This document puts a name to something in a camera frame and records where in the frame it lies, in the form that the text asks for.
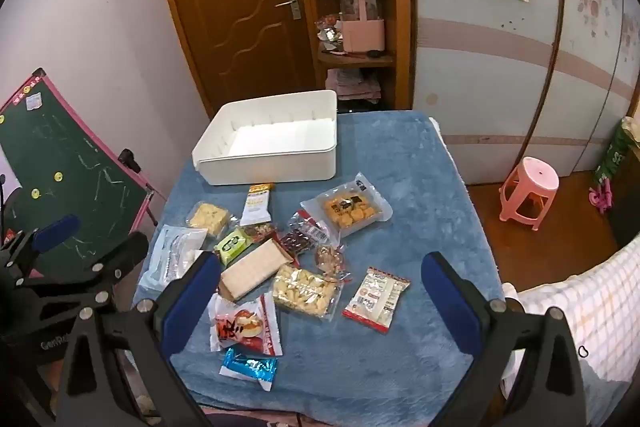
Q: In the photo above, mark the brown wooden door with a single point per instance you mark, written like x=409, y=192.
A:
x=225, y=7

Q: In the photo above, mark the small green snack packet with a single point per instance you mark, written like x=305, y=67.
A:
x=231, y=245

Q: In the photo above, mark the red white snack packet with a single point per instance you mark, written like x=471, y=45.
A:
x=242, y=324

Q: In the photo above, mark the folded pink towels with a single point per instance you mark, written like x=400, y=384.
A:
x=352, y=84

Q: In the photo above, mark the mixed nut packet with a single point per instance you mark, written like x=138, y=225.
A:
x=260, y=232

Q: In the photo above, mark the blue plush blanket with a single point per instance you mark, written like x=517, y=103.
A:
x=400, y=217

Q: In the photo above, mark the wooden corner shelf unit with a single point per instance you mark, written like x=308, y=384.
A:
x=400, y=7

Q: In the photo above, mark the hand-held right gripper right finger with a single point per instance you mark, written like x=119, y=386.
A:
x=450, y=307

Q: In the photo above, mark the clear brown snack packet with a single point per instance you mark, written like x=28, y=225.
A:
x=329, y=259

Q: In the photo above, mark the white checkered cloth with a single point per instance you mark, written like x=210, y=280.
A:
x=600, y=307

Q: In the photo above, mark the black easel knob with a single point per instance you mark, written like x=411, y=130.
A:
x=130, y=161

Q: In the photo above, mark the shiny foil wrappers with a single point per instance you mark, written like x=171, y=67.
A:
x=329, y=34

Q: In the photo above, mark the pink toy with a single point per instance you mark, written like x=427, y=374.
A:
x=601, y=196

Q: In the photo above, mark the orange white oat bar packet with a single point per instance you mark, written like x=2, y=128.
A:
x=256, y=207

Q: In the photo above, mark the pink plastic stool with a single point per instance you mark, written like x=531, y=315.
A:
x=530, y=187

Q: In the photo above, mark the pink storage basket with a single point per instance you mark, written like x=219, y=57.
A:
x=362, y=34

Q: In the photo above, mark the fried tofu tray packet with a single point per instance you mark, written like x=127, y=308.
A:
x=350, y=207

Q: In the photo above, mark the yellow cracker packet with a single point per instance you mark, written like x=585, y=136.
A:
x=207, y=217

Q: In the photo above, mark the dark wooden cabinet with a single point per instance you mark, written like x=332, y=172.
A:
x=627, y=212

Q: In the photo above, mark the yellow puff snack packet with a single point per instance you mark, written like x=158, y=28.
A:
x=302, y=292

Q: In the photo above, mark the white red-trimmed snack packet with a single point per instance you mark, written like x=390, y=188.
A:
x=377, y=299

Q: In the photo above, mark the blue foil snack packet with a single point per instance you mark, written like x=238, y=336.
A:
x=248, y=367

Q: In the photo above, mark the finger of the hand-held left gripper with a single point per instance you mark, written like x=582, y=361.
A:
x=117, y=257
x=55, y=231

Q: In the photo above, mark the green bag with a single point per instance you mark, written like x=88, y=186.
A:
x=615, y=152

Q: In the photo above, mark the white plastic storage bin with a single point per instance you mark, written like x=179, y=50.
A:
x=270, y=167

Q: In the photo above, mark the green chalkboard with pink frame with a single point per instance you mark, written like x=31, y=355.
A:
x=75, y=167

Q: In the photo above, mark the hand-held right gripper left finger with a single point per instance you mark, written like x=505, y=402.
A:
x=192, y=302

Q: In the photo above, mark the tan wafer packet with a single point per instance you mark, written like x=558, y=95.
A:
x=255, y=269

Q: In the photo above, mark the flowered sliding wardrobe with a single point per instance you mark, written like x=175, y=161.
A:
x=500, y=82

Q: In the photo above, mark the red date packet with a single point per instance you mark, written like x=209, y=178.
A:
x=300, y=238

